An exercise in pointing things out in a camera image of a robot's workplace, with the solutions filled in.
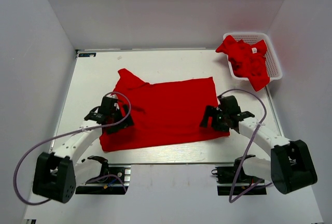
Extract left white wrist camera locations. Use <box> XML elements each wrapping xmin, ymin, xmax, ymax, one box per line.
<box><xmin>107</xmin><ymin>93</ymin><xmax>119</xmax><ymax>106</ymax></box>

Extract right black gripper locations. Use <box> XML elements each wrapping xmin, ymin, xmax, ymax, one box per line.
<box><xmin>200</xmin><ymin>105</ymin><xmax>230</xmax><ymax>132</ymax></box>

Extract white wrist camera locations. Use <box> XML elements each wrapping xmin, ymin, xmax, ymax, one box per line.
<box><xmin>107</xmin><ymin>93</ymin><xmax>119</xmax><ymax>106</ymax></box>
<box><xmin>217</xmin><ymin>95</ymin><xmax>224</xmax><ymax>101</ymax></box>

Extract red t shirt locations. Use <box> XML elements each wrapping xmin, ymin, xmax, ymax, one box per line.
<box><xmin>100</xmin><ymin>68</ymin><xmax>230</xmax><ymax>152</ymax></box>

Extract white plastic basket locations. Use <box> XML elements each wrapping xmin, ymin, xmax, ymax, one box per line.
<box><xmin>223</xmin><ymin>32</ymin><xmax>283</xmax><ymax>81</ymax></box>

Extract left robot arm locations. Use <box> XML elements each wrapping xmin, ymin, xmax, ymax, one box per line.
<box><xmin>32</xmin><ymin>92</ymin><xmax>134</xmax><ymax>203</ymax></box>

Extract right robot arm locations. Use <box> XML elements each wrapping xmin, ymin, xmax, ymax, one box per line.
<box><xmin>200</xmin><ymin>96</ymin><xmax>317</xmax><ymax>194</ymax></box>

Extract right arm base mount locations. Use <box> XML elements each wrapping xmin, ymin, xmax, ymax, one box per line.
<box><xmin>211</xmin><ymin>166</ymin><xmax>267</xmax><ymax>196</ymax></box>

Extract blue table label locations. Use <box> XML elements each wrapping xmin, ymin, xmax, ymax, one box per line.
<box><xmin>78</xmin><ymin>53</ymin><xmax>96</xmax><ymax>58</ymax></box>

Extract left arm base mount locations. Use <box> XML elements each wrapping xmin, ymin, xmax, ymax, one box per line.
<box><xmin>75</xmin><ymin>164</ymin><xmax>131</xmax><ymax>195</ymax></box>

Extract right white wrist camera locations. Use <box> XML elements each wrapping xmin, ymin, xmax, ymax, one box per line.
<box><xmin>217</xmin><ymin>95</ymin><xmax>224</xmax><ymax>101</ymax></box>

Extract red t shirts pile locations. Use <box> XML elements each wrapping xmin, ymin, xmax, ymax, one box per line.
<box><xmin>215</xmin><ymin>35</ymin><xmax>270</xmax><ymax>92</ymax></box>

